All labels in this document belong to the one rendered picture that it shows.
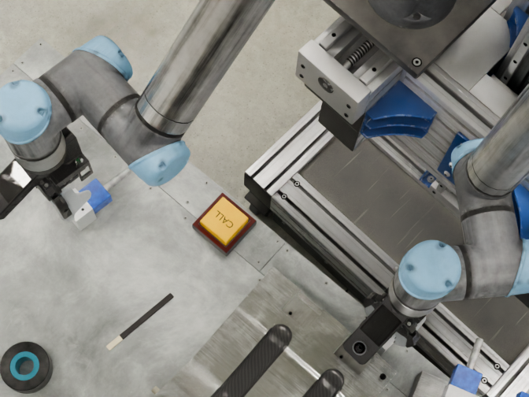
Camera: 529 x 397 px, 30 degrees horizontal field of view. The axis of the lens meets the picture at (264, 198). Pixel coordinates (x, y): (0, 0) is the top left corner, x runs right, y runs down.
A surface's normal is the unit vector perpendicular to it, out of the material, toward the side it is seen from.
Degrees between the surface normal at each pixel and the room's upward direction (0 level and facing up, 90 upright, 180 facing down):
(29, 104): 0
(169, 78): 49
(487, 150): 86
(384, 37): 0
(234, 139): 0
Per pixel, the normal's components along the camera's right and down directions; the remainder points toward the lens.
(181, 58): -0.59, 0.21
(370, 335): -0.31, 0.07
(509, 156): -0.62, 0.71
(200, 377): 0.21, -0.51
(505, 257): 0.04, -0.33
